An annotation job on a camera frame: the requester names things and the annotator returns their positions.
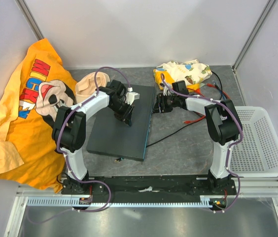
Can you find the patterned white yellow cloth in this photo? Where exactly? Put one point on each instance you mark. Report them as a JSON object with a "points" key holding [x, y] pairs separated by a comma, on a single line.
{"points": [[192, 72]]}

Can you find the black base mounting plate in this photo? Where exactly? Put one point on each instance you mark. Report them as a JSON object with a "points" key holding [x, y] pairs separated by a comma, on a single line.
{"points": [[182, 184]]}

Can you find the beige bucket hat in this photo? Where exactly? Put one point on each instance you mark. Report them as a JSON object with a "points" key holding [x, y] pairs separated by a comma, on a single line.
{"points": [[87, 87]]}

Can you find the dark grey network switch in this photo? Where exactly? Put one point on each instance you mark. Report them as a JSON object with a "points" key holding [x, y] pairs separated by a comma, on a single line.
{"points": [[111, 137]]}

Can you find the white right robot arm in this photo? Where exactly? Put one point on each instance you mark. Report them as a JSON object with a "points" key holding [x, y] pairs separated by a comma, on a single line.
{"points": [[223, 123]]}

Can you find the slotted grey cable duct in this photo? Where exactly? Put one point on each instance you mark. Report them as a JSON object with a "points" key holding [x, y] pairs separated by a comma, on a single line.
{"points": [[95, 202]]}

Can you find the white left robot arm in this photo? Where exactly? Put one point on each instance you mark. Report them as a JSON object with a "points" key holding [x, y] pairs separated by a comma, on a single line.
{"points": [[69, 130]]}

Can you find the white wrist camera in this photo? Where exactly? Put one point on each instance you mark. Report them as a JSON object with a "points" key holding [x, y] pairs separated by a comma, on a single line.
{"points": [[131, 96], [167, 92]]}

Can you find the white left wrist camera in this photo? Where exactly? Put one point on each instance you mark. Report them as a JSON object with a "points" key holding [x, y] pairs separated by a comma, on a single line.
{"points": [[131, 96]]}

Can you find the white perforated plastic basket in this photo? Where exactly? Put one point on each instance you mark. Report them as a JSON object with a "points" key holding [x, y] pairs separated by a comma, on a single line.
{"points": [[256, 156]]}

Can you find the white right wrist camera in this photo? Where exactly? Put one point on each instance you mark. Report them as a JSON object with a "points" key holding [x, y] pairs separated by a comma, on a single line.
{"points": [[167, 92]]}

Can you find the orange Mickey t-shirt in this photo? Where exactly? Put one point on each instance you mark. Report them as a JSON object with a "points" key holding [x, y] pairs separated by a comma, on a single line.
{"points": [[37, 88]]}

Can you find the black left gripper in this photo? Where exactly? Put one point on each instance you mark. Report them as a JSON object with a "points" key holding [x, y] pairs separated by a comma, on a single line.
{"points": [[126, 116]]}

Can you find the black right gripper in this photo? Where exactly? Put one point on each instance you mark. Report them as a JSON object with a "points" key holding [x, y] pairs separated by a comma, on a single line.
{"points": [[160, 98]]}

